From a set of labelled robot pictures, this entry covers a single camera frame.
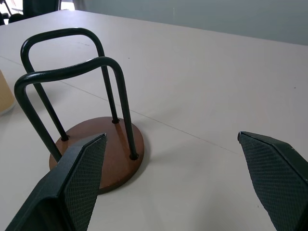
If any black wire cup holder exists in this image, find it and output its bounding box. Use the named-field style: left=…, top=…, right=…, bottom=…
left=13, top=27, right=145, bottom=195

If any black office chair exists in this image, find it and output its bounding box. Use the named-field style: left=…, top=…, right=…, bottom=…
left=0, top=0, right=61, bottom=26

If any tan ripple paper cup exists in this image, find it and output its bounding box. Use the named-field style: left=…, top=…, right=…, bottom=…
left=0, top=69, right=17, bottom=117

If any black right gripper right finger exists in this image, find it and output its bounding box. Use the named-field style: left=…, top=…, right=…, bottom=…
left=237, top=131, right=308, bottom=231

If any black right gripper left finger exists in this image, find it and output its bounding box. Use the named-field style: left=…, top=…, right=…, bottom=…
left=4, top=132, right=108, bottom=231

